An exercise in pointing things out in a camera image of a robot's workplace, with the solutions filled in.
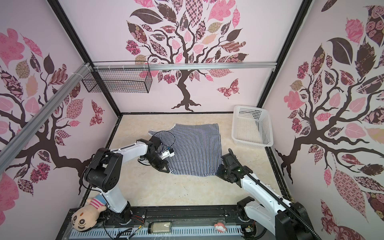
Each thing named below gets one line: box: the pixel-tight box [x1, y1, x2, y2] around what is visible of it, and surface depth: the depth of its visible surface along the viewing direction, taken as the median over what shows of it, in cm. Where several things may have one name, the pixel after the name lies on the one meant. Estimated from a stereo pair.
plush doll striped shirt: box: [71, 194, 107, 232], surface depth 69 cm
